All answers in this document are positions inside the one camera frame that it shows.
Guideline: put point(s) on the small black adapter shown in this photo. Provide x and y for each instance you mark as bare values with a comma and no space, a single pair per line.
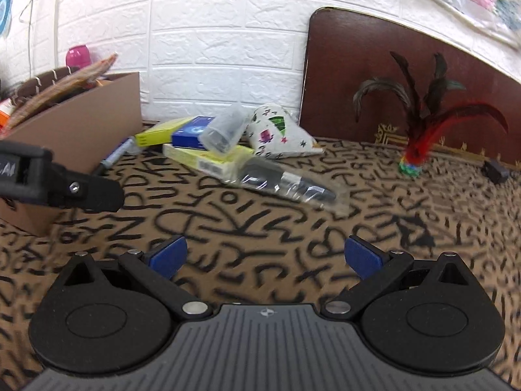
495,172

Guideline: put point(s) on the brown striped glasses case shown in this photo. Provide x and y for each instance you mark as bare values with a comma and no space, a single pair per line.
39,83

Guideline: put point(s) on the white patterned fabric pouch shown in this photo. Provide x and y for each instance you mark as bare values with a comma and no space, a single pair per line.
274,134

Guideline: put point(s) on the flat yellow medicine box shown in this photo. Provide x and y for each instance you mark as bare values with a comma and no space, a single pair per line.
217,166

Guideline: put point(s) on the blue medicine box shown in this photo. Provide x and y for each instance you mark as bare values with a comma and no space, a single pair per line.
188,136

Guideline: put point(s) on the pink thermos bottle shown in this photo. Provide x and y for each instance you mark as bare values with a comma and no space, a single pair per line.
78,56

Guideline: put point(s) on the black item in plastic bag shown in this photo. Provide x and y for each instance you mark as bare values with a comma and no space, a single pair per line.
268,177

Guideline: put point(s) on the black marker pen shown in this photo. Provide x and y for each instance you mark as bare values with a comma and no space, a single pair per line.
126,146

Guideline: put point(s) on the letter pattern table mat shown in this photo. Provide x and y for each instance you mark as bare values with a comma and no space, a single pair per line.
252,248

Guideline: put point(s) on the dark wooden chair back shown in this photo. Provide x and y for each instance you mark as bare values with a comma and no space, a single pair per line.
345,48

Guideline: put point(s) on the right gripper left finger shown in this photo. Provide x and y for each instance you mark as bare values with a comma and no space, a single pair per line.
154,271

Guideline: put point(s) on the feather shuttlecock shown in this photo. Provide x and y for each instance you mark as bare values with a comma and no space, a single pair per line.
425,116

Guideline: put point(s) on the yellow-green medicine box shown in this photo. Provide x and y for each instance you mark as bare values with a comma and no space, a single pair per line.
160,133

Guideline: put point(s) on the brown cardboard box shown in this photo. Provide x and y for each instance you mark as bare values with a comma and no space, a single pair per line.
80,132

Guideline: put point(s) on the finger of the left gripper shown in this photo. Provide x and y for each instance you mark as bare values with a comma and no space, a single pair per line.
71,189

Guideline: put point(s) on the clear plastic container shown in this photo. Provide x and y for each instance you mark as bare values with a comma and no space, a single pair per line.
223,133

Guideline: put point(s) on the orange white packet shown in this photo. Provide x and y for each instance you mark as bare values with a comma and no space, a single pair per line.
7,107

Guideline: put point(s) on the tan snack packet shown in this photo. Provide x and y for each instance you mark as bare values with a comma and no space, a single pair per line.
59,88

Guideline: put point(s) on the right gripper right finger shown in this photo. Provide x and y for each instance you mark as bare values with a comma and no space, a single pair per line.
379,273

